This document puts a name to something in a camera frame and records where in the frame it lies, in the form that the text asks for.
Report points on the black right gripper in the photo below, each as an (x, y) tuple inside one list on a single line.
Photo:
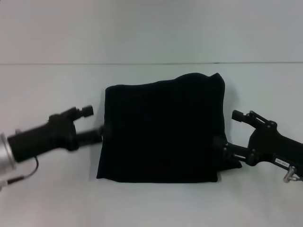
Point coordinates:
[(272, 147)]

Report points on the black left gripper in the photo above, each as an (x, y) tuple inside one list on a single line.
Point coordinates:
[(45, 139)]

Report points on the black shirt with FREE print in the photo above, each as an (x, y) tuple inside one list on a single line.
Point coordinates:
[(163, 130)]

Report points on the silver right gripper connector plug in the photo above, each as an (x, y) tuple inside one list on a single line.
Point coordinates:
[(289, 174)]

